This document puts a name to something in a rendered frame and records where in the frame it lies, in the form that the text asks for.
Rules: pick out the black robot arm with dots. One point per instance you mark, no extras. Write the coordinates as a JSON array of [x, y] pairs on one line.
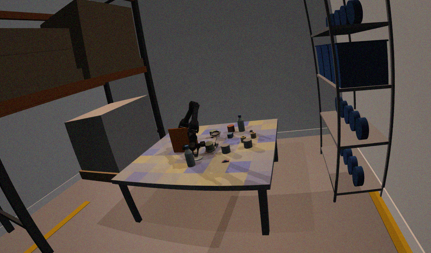
[[193, 126]]

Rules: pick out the orange cylinder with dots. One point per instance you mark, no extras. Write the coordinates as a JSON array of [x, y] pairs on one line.
[[231, 128]]

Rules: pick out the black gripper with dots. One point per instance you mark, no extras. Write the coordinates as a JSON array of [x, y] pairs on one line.
[[201, 144]]

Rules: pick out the grey cylinder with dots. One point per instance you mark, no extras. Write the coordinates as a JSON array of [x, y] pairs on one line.
[[247, 143], [225, 148]]

